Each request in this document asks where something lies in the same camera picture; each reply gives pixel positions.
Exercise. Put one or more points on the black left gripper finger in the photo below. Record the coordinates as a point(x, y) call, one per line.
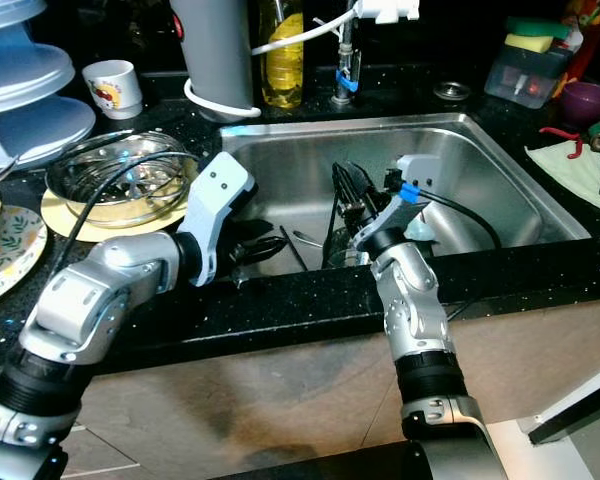
point(245, 278)
point(280, 245)

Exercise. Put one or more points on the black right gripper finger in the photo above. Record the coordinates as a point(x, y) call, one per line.
point(343, 185)
point(362, 190)

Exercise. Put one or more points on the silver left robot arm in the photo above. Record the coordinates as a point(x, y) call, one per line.
point(90, 300)

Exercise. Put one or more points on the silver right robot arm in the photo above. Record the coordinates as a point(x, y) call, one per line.
point(425, 310)

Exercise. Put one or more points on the steel kitchen faucet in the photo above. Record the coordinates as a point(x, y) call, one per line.
point(345, 80)

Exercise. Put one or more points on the black chopstick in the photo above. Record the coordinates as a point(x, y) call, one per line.
point(293, 248)

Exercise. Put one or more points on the small steel spoon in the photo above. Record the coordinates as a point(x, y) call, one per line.
point(308, 240)

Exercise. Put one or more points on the stainless steel sink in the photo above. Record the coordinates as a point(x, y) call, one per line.
point(300, 160)

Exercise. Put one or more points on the clear glass cup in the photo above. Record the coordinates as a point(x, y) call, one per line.
point(335, 250)

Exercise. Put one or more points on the teal plastic part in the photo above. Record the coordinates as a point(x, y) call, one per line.
point(422, 230)

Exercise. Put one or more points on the grey stone cabinet door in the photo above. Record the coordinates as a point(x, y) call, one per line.
point(290, 390)

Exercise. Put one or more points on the round steel cap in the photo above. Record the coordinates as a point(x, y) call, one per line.
point(451, 90)

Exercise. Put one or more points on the yellow oil bottle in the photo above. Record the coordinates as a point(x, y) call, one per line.
point(280, 60)

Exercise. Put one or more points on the steel steamer dish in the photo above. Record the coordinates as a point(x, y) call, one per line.
point(120, 175)

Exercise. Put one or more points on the white faucet filter head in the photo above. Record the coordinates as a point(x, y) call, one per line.
point(388, 10)

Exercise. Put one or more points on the yellow plate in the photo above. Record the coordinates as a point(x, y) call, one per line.
point(70, 225)

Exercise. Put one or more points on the grey cylindrical thermos jug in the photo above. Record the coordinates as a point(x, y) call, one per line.
point(212, 50)

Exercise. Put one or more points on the clear sponge container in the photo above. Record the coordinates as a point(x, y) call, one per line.
point(525, 80)

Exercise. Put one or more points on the pale green cloth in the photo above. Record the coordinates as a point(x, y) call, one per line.
point(570, 170)

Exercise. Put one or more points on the small white printed mug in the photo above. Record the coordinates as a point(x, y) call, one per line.
point(112, 90)

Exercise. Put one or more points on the yellow sponge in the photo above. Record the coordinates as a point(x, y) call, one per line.
point(528, 43)

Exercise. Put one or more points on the floral print plate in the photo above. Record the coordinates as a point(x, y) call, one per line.
point(10, 250)

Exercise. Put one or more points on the green sponge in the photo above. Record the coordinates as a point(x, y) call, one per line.
point(538, 27)

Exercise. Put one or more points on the purple bowl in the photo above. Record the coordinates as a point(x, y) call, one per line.
point(588, 100)

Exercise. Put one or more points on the white tiered storage rack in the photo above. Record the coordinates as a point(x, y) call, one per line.
point(30, 90)

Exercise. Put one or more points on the colourful packet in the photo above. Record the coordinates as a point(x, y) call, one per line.
point(590, 30)

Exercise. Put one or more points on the white appliance door edge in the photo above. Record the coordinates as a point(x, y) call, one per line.
point(570, 400)

